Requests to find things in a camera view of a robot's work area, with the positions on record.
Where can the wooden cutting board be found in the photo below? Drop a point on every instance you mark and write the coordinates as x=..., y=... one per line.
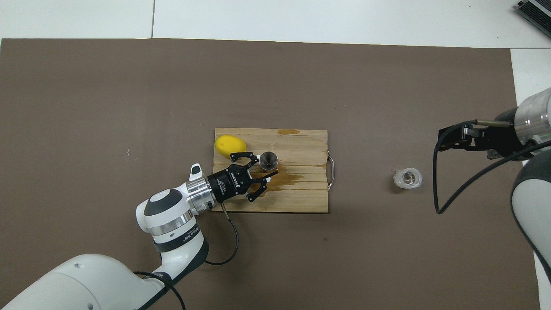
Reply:
x=301, y=198

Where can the yellow lemon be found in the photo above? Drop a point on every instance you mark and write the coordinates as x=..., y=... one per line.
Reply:
x=228, y=145

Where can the black ribbed device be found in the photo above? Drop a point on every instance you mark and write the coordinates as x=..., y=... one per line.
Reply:
x=538, y=10

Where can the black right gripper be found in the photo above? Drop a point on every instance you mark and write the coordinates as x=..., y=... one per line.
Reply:
x=503, y=137

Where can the brown table mat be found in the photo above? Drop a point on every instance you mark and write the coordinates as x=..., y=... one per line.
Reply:
x=129, y=107

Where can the steel double jigger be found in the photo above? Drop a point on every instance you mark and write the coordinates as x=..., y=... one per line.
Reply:
x=268, y=160

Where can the clear glass cup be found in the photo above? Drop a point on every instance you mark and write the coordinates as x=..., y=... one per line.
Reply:
x=407, y=178

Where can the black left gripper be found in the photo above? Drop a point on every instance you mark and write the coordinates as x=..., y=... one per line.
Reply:
x=230, y=183

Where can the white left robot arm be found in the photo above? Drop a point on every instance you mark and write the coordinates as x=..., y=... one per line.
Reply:
x=172, y=224

